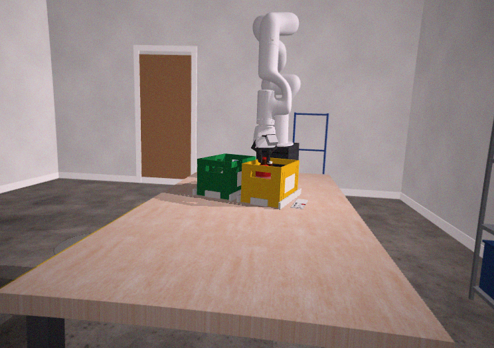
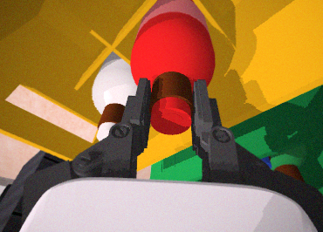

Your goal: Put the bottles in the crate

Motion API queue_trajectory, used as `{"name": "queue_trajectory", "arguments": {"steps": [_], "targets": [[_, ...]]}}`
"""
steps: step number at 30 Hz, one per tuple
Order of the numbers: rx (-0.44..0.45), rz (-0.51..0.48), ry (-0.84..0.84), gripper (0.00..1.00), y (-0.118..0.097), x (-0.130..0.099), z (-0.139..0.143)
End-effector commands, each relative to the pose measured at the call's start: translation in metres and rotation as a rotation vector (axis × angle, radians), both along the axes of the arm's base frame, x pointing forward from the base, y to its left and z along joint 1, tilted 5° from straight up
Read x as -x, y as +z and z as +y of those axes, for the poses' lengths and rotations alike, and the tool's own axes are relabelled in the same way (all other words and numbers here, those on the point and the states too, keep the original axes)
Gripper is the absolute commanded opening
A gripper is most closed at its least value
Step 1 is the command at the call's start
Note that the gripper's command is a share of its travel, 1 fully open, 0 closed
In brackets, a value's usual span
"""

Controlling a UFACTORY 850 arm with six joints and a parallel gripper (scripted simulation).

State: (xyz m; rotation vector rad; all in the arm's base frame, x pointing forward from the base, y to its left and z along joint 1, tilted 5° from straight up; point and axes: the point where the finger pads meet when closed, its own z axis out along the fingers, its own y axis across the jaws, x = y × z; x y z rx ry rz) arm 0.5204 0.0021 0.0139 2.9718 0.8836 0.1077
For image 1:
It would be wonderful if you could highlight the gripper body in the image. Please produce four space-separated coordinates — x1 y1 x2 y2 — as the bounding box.
253 126 276 148

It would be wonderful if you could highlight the green crate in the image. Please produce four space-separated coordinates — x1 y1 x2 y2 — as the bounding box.
197 153 256 200

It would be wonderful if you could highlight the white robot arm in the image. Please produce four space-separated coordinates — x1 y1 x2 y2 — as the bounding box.
253 12 301 147

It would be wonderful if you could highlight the white paper pick list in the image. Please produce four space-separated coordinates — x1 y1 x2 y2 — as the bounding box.
291 199 308 209

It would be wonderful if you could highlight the red bottle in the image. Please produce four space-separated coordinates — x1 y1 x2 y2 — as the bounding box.
256 157 271 179

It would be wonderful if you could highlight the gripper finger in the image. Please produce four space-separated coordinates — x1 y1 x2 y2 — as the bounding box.
266 146 278 163
251 140 262 163

